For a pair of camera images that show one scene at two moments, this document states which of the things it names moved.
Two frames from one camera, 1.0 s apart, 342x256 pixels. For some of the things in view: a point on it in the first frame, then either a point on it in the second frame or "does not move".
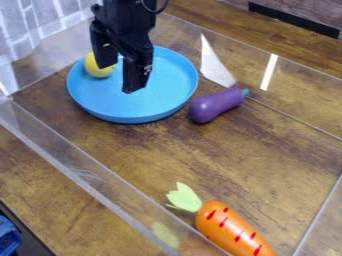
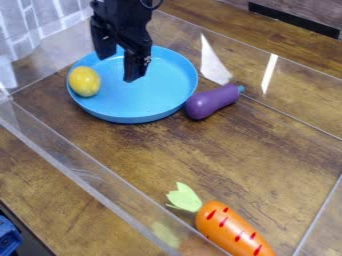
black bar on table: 307,25 does not move
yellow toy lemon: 92,67 to 84,81
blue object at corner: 9,237 does not move
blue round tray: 100,99 does not move
